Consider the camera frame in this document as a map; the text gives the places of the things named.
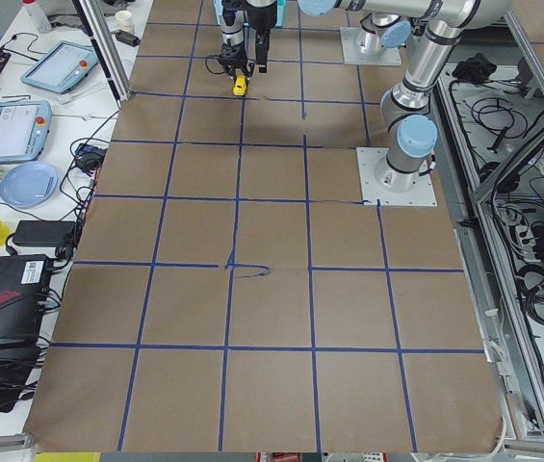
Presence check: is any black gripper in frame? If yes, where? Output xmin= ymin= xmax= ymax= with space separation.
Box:
xmin=218 ymin=30 xmax=271 ymax=81
xmin=246 ymin=0 xmax=275 ymax=32

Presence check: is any yellow beetle toy car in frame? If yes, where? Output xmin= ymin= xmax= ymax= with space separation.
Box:
xmin=232 ymin=75 xmax=248 ymax=97

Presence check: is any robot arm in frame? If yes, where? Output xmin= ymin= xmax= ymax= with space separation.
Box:
xmin=298 ymin=1 xmax=512 ymax=178
xmin=218 ymin=0 xmax=252 ymax=83

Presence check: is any light blue plastic bin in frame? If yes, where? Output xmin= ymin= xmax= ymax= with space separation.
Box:
xmin=214 ymin=0 xmax=287 ymax=27

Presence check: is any black power adapter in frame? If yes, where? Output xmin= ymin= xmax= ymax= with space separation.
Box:
xmin=115 ymin=30 xmax=141 ymax=47

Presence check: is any white paper cup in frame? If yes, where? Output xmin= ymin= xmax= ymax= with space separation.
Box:
xmin=115 ymin=10 xmax=135 ymax=34

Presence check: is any upper teach pendant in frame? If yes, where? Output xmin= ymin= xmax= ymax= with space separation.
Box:
xmin=20 ymin=40 xmax=99 ymax=94

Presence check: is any teach pendant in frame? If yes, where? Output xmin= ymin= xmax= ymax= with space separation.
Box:
xmin=20 ymin=40 xmax=99 ymax=94
xmin=0 ymin=101 xmax=52 ymax=164

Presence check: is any lower teach pendant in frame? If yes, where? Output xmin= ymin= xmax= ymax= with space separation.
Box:
xmin=0 ymin=101 xmax=52 ymax=164

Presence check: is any blue plate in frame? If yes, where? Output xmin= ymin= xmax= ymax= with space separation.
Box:
xmin=0 ymin=161 xmax=59 ymax=209

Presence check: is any large black power brick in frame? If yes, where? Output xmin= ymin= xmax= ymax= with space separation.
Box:
xmin=12 ymin=220 xmax=75 ymax=247

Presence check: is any black laptop computer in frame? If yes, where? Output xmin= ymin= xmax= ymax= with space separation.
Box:
xmin=0 ymin=254 xmax=53 ymax=413

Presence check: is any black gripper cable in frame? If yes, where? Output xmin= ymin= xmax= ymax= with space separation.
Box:
xmin=204 ymin=53 xmax=227 ymax=77

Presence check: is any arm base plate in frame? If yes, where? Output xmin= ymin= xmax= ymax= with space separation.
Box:
xmin=356 ymin=147 xmax=437 ymax=207
xmin=340 ymin=27 xmax=402 ymax=66

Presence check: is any aluminium frame post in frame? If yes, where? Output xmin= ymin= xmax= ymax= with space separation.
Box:
xmin=72 ymin=0 xmax=132 ymax=102

